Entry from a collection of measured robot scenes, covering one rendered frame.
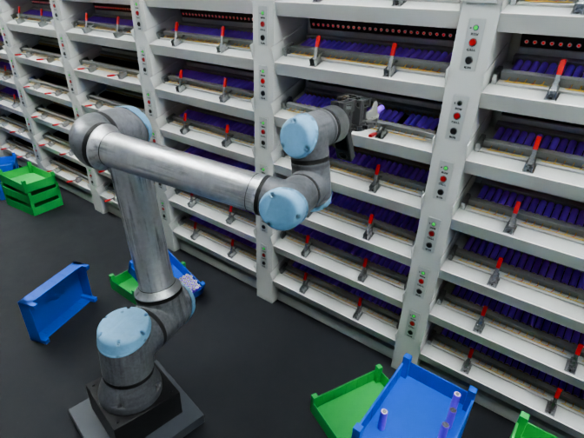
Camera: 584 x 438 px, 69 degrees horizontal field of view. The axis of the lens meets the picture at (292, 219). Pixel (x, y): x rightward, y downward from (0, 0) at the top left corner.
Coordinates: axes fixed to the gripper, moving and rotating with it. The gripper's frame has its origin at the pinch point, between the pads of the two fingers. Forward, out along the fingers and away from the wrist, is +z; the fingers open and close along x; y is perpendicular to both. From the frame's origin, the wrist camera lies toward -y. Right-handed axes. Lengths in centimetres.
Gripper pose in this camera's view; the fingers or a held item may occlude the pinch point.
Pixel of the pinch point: (371, 116)
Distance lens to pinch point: 124.7
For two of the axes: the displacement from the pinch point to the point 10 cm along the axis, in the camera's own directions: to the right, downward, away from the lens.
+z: 6.0, -3.5, 7.2
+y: 0.4, -8.8, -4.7
